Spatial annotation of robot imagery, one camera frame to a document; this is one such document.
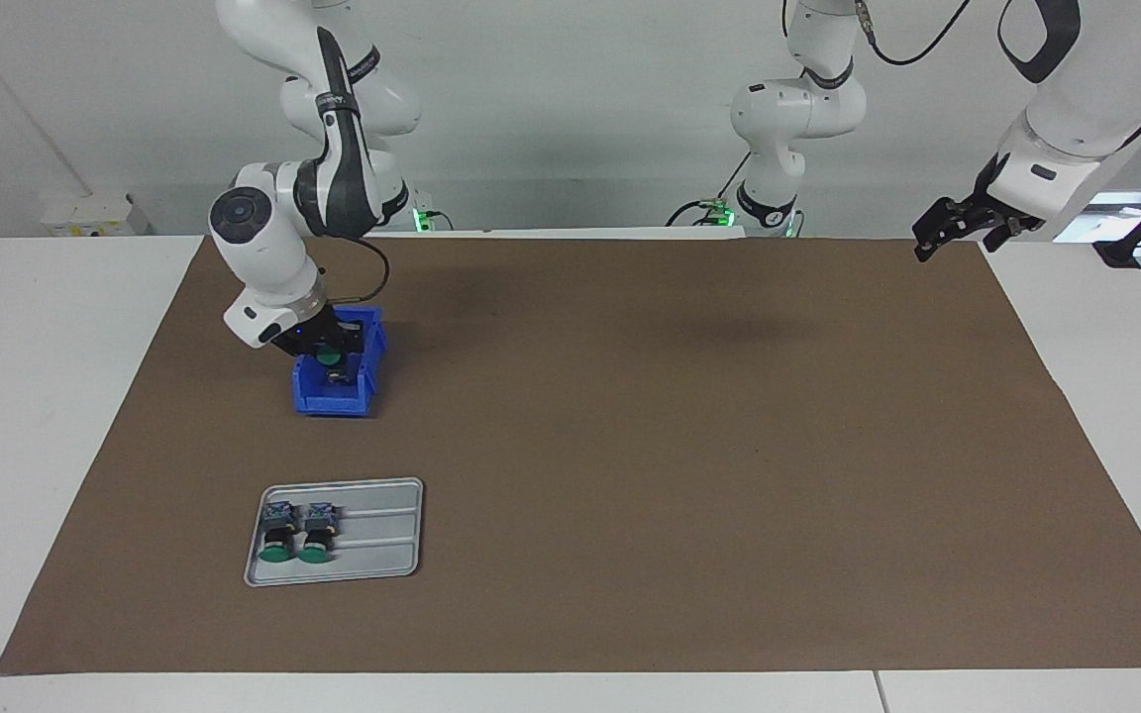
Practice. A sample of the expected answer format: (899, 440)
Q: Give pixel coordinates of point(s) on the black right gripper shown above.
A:
(308, 332)

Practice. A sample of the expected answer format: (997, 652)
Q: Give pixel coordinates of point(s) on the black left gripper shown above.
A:
(1011, 206)

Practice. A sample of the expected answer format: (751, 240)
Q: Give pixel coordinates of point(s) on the green push button switch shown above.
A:
(318, 530)
(330, 356)
(278, 530)

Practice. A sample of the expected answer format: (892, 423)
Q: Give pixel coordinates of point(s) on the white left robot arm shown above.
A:
(798, 109)

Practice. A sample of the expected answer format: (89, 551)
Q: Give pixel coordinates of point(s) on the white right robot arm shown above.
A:
(263, 238)

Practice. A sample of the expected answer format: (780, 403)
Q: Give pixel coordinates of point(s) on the blue plastic storage bin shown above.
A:
(333, 401)

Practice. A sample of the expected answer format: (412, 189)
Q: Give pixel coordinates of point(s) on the white plastic sheet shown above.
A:
(1105, 213)

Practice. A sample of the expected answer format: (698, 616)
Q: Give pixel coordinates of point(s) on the grey metal tray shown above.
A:
(382, 535)

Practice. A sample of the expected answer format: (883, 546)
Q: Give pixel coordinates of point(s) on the white cardboard box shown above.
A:
(95, 213)

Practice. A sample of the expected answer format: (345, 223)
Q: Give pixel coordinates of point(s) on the brown paper table mat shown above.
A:
(729, 495)

